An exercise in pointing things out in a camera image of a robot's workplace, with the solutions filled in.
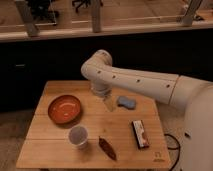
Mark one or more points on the orange bowl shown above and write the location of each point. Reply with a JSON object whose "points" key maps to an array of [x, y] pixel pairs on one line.
{"points": [[64, 109]]}

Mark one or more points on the black office chair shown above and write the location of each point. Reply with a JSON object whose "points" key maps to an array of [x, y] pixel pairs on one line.
{"points": [[78, 3], [40, 9]]}

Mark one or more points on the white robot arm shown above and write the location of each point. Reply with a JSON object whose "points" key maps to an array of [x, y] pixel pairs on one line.
{"points": [[191, 95]]}

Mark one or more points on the blue sponge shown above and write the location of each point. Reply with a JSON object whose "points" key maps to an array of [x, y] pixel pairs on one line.
{"points": [[126, 102]]}

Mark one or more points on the white paper cup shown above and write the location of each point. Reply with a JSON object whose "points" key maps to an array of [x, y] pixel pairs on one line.
{"points": [[78, 136]]}

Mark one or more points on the translucent tan gripper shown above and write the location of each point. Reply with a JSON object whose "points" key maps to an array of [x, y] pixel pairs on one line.
{"points": [[109, 103]]}

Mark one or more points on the dark red chili pepper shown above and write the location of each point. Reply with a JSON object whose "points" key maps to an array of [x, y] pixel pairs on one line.
{"points": [[107, 148]]}

